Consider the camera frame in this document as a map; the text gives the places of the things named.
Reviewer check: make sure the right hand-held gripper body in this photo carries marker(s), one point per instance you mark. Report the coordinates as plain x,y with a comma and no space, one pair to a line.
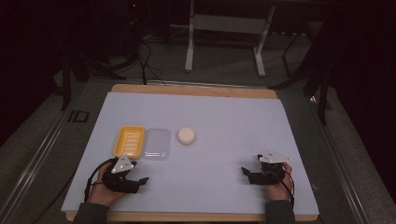
270,174

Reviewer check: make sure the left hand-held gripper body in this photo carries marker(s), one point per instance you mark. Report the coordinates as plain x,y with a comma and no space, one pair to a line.
120,182

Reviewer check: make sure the person's right hand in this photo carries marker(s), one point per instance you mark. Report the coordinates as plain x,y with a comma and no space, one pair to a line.
280,189

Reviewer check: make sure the person's left hand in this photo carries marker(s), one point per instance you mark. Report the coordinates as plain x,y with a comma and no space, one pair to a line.
102,194

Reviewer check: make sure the yellow soap dish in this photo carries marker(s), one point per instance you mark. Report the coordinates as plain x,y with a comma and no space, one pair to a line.
129,142

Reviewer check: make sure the white table cover sheet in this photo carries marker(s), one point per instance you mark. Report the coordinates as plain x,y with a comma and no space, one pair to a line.
218,161

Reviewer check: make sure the clear plastic lid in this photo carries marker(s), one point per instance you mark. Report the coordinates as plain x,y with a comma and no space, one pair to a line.
157,144

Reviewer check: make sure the round white soap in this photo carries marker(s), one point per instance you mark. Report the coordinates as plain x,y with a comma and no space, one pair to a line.
186,136

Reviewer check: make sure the black angled stand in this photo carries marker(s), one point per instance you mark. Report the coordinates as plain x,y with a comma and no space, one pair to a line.
320,81

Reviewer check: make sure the black tripod stand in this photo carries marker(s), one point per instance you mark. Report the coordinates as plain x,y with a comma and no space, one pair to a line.
93,67

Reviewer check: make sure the metal floor rail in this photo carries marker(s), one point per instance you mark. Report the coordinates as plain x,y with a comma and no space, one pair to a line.
342,161
29,168

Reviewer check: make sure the white metal stand frame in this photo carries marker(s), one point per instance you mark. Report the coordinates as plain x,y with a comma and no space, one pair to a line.
229,24

